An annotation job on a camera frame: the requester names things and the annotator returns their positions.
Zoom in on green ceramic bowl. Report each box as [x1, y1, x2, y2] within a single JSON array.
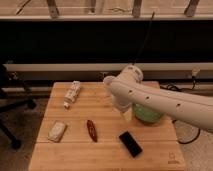
[[132, 103, 163, 124]]

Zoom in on white tube package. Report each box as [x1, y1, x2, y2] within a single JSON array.
[[63, 81, 81, 109]]

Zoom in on black phone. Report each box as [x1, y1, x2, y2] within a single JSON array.
[[119, 131, 142, 157]]

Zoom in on black cable on floor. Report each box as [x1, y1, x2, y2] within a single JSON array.
[[159, 75, 202, 145]]

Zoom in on thin black hanging cable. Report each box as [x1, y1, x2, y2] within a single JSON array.
[[132, 11, 156, 66]]

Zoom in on black office chair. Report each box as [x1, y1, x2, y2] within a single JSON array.
[[0, 64, 36, 150]]

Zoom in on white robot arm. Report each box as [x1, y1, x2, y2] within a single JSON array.
[[103, 65, 213, 133]]

